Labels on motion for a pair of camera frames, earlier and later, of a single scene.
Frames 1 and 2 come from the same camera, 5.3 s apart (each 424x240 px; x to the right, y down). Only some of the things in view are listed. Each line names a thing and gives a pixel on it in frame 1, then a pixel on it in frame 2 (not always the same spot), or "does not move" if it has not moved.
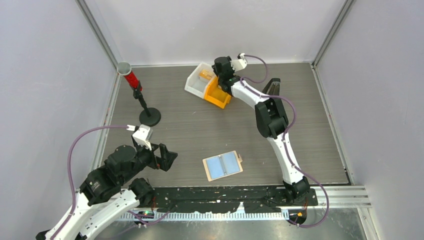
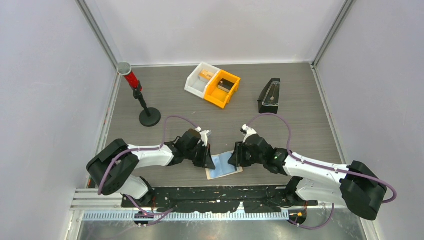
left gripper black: x=167 y=158 → x=206 y=161
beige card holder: x=222 y=165 does not move
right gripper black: x=231 y=68 → x=237 y=159
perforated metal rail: x=200 y=215 does not move
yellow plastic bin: x=215 y=94 does not move
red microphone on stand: x=149 y=117 does not move
